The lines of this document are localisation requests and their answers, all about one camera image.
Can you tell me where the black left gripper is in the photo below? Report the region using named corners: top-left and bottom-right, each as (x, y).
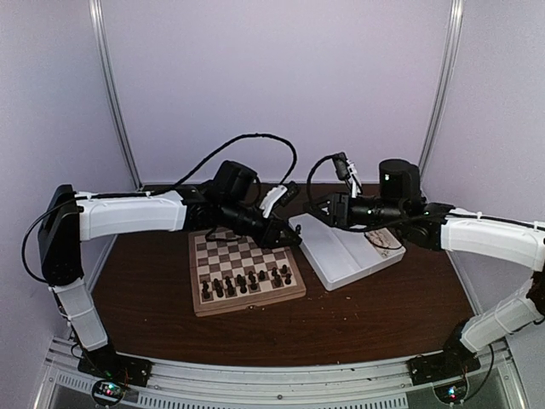
top-left (220, 198), bottom-right (301, 250)

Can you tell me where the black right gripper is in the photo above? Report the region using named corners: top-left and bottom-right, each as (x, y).
top-left (302, 192), bottom-right (405, 229)

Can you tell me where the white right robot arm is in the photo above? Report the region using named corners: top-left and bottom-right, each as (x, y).
top-left (306, 153), bottom-right (544, 377)

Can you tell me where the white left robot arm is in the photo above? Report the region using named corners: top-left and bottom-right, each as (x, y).
top-left (29, 160), bottom-right (301, 378)

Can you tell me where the pile of white chess pieces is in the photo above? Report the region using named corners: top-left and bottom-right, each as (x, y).
top-left (365, 229), bottom-right (399, 258)

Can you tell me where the wooden chess board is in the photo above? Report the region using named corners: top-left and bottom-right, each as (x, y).
top-left (188, 228), bottom-right (307, 317)

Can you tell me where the white plastic divided tray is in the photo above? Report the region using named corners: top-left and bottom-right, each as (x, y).
top-left (289, 214), bottom-right (405, 291)

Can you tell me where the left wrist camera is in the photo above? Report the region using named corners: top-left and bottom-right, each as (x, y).
top-left (259, 181), bottom-right (300, 218)

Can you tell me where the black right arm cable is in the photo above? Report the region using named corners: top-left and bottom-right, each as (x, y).
top-left (305, 153), bottom-right (384, 233)

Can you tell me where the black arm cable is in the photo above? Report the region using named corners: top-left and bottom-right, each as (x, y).
top-left (76, 132), bottom-right (298, 201)
top-left (305, 153), bottom-right (384, 233)

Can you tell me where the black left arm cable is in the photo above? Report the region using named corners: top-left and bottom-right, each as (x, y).
top-left (76, 132), bottom-right (298, 201)

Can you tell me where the aluminium front rail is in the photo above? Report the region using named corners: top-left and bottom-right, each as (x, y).
top-left (42, 331), bottom-right (516, 409)

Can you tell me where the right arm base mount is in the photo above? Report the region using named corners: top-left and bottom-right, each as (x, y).
top-left (406, 320), bottom-right (481, 386)

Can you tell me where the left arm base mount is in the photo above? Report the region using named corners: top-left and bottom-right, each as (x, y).
top-left (77, 340), bottom-right (152, 387)

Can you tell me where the right aluminium frame post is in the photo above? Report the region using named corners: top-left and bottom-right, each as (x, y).
top-left (418, 0), bottom-right (465, 178)

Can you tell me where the aluminium frame post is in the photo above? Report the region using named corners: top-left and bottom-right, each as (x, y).
top-left (418, 0), bottom-right (465, 178)
top-left (89, 0), bottom-right (143, 190)

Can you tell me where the left aluminium frame post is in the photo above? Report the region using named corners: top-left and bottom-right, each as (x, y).
top-left (89, 0), bottom-right (143, 190)

